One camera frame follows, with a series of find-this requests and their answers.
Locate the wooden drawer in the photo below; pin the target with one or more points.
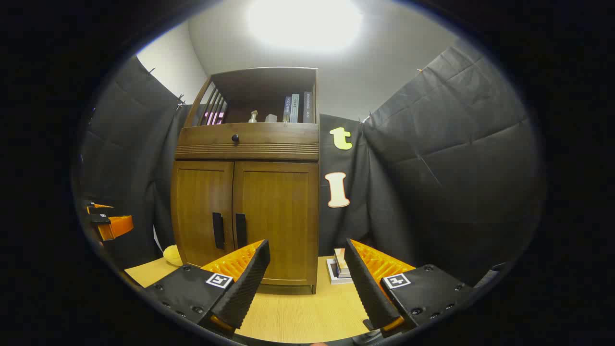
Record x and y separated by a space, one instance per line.
278 137

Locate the wooden shoe cabinet door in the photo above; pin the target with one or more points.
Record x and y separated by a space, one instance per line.
197 206
283 206

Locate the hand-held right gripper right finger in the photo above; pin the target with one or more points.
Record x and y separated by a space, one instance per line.
370 288

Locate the small pump bottle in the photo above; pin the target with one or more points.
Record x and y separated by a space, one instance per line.
253 117

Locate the wooden double-door shoe cabinet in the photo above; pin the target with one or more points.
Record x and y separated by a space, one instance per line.
264 81

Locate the small white box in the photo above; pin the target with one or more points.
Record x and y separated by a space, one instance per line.
271 118

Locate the light grey book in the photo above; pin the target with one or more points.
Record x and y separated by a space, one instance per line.
295 108

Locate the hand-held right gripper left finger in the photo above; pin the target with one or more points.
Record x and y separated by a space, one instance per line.
245 288

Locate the metal cloth clip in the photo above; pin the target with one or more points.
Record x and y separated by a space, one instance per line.
181 99

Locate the large ceiling light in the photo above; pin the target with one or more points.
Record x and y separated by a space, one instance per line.
305 24

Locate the yellow round object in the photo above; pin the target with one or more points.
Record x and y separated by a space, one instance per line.
172 254

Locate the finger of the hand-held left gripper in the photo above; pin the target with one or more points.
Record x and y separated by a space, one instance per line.
115 226
96 208

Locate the dark blue book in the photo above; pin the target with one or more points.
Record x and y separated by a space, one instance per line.
287 109

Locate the dark grey book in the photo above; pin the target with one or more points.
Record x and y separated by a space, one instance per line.
307 106

